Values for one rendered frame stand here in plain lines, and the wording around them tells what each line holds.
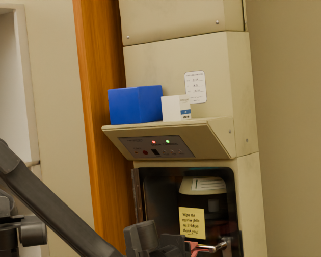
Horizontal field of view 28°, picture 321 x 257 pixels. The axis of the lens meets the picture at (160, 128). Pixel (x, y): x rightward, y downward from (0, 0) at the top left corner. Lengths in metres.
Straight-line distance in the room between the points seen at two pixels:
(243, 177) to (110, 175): 0.38
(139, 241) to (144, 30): 0.56
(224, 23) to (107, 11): 0.38
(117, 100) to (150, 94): 0.08
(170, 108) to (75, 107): 0.96
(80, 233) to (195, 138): 0.35
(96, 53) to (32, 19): 0.92
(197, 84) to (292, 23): 0.46
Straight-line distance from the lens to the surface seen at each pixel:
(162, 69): 1.63
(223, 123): 1.48
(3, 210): 1.59
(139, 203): 1.71
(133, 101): 1.55
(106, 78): 1.73
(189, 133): 1.48
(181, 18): 1.60
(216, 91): 1.54
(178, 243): 1.49
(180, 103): 1.51
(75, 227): 1.35
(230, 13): 1.56
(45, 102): 2.55
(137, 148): 1.62
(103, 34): 1.73
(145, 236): 1.41
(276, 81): 1.95
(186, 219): 1.62
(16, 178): 1.32
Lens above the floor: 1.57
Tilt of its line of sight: 3 degrees down
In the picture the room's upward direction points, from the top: 5 degrees counter-clockwise
